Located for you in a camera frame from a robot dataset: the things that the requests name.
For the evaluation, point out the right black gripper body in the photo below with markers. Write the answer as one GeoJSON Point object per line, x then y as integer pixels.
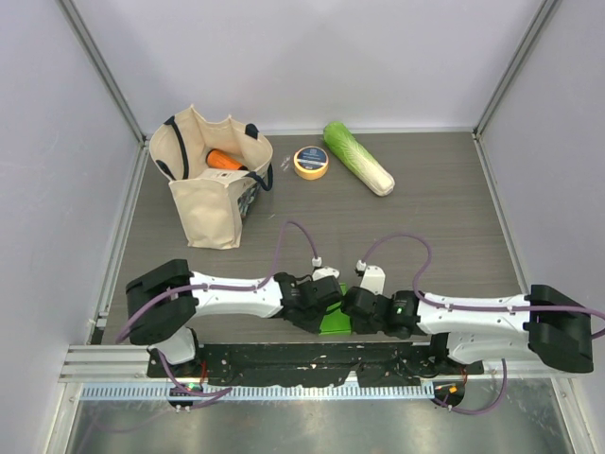
{"type": "Point", "coordinates": [369, 327]}

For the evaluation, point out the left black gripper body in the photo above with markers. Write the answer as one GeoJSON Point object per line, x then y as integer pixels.
{"type": "Point", "coordinates": [312, 322]}

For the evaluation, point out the green paper box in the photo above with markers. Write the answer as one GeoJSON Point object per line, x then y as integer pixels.
{"type": "Point", "coordinates": [335, 322]}

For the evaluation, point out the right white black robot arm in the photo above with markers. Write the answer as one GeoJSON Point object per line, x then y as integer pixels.
{"type": "Point", "coordinates": [543, 324]}

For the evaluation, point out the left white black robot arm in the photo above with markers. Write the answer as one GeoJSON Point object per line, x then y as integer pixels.
{"type": "Point", "coordinates": [163, 301]}

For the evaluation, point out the yellow masking tape roll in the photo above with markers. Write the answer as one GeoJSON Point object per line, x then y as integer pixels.
{"type": "Point", "coordinates": [311, 163]}

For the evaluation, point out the napa cabbage toy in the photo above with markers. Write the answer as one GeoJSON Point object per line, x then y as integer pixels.
{"type": "Point", "coordinates": [357, 159]}

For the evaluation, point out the beige canvas tote bag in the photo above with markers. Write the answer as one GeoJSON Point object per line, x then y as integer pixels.
{"type": "Point", "coordinates": [211, 203]}

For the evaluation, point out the orange bottle in bag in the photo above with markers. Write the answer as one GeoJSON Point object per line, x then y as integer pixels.
{"type": "Point", "coordinates": [219, 159]}

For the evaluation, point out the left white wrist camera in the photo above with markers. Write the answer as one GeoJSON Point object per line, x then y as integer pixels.
{"type": "Point", "coordinates": [321, 271]}

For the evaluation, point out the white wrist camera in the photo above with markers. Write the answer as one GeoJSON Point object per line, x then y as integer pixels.
{"type": "Point", "coordinates": [372, 277]}
{"type": "Point", "coordinates": [321, 271]}

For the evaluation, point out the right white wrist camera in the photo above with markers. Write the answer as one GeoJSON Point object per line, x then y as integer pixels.
{"type": "Point", "coordinates": [372, 277]}

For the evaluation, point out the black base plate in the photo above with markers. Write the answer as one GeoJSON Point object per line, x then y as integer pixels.
{"type": "Point", "coordinates": [376, 364]}

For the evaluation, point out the white slotted cable duct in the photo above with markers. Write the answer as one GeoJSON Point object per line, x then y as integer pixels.
{"type": "Point", "coordinates": [161, 391]}

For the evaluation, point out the aluminium frame rail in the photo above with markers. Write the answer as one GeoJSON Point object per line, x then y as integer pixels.
{"type": "Point", "coordinates": [104, 363]}

